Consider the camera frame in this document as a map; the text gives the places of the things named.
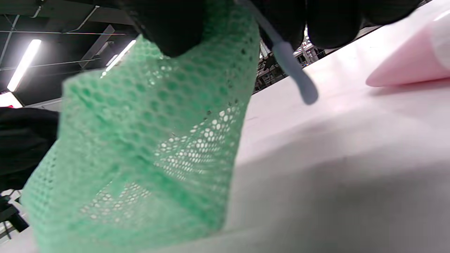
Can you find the person's right hand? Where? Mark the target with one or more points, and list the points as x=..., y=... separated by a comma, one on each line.
x=168, y=24

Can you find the row of ceiling light tubes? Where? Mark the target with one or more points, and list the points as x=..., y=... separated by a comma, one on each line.
x=24, y=63

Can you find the pink cleansing milk bottle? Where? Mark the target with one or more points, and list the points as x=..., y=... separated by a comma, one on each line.
x=415, y=59

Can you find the person's left hand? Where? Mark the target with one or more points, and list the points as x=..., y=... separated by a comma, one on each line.
x=24, y=140

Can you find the green mesh toiletry bag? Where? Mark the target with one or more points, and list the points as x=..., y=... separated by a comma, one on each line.
x=140, y=140

